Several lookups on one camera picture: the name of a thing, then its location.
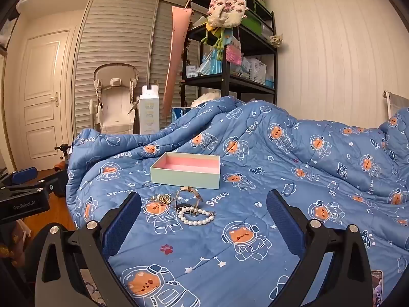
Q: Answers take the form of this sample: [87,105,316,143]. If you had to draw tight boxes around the white fluffy cloth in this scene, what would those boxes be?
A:
[191,91,222,108]

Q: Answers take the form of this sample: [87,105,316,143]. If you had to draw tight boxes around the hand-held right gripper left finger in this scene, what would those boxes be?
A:
[35,191,143,307]

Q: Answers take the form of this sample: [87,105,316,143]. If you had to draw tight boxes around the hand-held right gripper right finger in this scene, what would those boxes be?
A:
[266,189,374,307]

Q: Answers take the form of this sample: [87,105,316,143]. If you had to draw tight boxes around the green bag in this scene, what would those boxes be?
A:
[244,0,268,36]

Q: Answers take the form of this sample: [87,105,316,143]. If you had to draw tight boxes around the cream crochet bag pink flowers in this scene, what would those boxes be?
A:
[207,0,248,28]

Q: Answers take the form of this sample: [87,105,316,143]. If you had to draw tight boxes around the black and orange toy scooter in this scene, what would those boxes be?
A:
[53,144,73,198]

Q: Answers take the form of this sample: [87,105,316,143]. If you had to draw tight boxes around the green crochet frog pouch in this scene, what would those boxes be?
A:
[201,22,231,62]

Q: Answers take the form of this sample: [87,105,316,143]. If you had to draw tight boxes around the blue astronaut bear printed blanket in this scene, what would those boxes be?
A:
[65,96,409,307]

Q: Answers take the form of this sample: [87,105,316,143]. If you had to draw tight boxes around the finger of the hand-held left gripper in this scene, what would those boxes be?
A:
[0,166,67,199]

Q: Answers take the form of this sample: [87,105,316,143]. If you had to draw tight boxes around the white plastic basket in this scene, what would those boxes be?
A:
[246,58,267,84]

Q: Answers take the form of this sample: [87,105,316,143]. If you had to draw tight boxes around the small pink crochet pouch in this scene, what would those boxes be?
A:
[225,43,243,65]

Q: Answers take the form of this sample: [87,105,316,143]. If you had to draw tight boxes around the white pearl bracelet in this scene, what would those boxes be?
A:
[178,207,216,226]

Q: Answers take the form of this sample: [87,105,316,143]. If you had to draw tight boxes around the beige strap wristwatch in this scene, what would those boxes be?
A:
[175,186,204,213]

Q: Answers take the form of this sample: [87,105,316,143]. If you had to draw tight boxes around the pile of blue packets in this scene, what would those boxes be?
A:
[186,51,225,78]

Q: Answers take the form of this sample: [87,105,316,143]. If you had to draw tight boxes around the black metal shelf rack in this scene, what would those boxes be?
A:
[184,0,278,106]

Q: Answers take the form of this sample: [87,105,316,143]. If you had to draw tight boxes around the white louvered wardrobe doors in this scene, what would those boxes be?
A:
[73,0,199,135]

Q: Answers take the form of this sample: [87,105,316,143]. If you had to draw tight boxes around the white panelled door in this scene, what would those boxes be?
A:
[17,30,73,171]

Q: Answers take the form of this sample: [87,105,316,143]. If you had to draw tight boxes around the white baby high chair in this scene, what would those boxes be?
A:
[89,63,139,135]

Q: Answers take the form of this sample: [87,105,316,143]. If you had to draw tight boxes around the pink hanging strip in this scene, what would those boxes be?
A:
[161,6,193,117]

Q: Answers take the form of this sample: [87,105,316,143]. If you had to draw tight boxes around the smartphone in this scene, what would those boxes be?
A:
[371,269,384,306]

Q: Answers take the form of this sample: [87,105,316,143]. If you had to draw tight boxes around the tall white carton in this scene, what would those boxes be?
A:
[139,85,160,135]

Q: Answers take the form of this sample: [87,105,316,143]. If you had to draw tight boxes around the pale green box pink inside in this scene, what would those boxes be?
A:
[150,152,221,190]

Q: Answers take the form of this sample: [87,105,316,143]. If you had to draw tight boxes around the blue printed box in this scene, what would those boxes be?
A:
[172,106,192,123]

